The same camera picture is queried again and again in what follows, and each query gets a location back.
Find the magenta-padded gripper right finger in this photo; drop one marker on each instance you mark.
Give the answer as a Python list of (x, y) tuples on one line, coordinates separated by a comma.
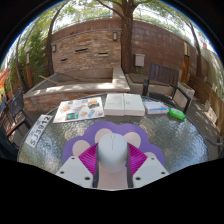
[(150, 170)]

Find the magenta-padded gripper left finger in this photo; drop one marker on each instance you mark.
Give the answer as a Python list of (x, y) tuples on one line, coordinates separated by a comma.
[(75, 170)]

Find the white computer mouse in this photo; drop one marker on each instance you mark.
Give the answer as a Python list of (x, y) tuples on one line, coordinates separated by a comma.
[(112, 151)]

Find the purple paw-shaped mouse pad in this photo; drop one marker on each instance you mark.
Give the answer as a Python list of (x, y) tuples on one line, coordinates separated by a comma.
[(115, 127)]

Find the white number plate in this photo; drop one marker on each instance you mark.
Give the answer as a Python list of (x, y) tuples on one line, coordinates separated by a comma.
[(38, 131)]

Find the colourful picture sheet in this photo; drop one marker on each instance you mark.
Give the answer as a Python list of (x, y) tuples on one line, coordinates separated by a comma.
[(78, 110)]

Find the white and blue tissue pack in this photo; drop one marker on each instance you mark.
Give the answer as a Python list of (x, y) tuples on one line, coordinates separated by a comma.
[(155, 107)]

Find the white flat box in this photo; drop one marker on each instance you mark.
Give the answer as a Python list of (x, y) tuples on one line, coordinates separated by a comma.
[(134, 104), (114, 104)]

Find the black metal armchair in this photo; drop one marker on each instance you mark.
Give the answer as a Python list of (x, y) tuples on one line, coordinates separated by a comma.
[(215, 142)]

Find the black mesh chair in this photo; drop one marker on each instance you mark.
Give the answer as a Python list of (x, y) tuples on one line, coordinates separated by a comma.
[(13, 113)]

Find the white planter box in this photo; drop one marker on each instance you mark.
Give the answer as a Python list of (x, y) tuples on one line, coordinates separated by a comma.
[(186, 91)]

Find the low stone planter ledge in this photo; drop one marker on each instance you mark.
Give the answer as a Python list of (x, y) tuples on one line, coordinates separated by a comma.
[(118, 81)]

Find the dark slatted metal chair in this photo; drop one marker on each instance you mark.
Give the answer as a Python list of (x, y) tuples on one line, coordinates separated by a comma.
[(163, 75)]

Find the brown wooden door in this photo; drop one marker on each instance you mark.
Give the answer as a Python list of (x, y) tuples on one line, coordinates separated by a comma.
[(185, 63)]

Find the thin leaning tree trunk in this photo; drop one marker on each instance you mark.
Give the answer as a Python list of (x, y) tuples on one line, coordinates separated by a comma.
[(50, 50)]

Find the thick tree trunk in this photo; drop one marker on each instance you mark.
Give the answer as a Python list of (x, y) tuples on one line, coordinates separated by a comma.
[(126, 43)]

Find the grey wall utility box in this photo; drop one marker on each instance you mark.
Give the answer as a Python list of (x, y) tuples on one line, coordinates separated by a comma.
[(139, 60)]

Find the black wall lamp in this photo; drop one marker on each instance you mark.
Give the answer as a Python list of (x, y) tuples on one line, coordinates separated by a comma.
[(54, 48), (115, 36)]

